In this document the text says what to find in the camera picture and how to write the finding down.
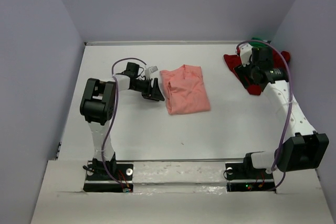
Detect red t shirt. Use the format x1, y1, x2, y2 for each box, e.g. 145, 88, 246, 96
224, 47, 290, 95

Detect pink t shirt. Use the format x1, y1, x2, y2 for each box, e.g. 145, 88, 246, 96
160, 65, 211, 115

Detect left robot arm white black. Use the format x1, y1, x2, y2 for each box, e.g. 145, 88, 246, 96
79, 61, 165, 184

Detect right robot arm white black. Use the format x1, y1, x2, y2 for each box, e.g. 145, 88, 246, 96
234, 43, 329, 174

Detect green t shirt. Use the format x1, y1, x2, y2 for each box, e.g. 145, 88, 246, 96
251, 37, 271, 44

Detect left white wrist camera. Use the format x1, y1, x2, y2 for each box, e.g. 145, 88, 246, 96
144, 66, 158, 79

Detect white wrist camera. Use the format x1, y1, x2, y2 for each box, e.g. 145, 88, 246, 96
237, 43, 253, 67
144, 66, 158, 79

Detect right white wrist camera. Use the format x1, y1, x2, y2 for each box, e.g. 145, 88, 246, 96
237, 43, 253, 67

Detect aluminium rail back edge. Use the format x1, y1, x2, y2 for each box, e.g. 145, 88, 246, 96
84, 40, 240, 46

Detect aluminium rail front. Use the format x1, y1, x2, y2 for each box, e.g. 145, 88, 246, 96
117, 157, 244, 163

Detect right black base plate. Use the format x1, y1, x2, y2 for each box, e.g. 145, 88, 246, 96
223, 163, 275, 193

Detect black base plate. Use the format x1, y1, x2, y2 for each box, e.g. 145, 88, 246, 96
82, 163, 134, 193
223, 163, 275, 193

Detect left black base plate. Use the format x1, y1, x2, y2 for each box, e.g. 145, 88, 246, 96
82, 163, 134, 193

